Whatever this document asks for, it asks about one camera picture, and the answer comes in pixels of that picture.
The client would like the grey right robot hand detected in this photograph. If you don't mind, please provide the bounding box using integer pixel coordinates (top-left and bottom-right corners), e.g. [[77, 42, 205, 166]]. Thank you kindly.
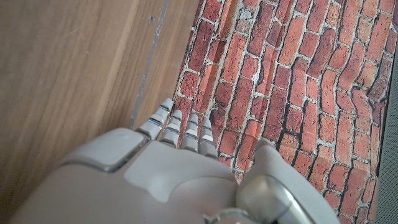
[[9, 98, 341, 224]]

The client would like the red brick printed backdrop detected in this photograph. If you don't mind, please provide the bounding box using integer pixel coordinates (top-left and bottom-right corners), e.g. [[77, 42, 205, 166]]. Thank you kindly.
[[172, 0, 398, 224]]

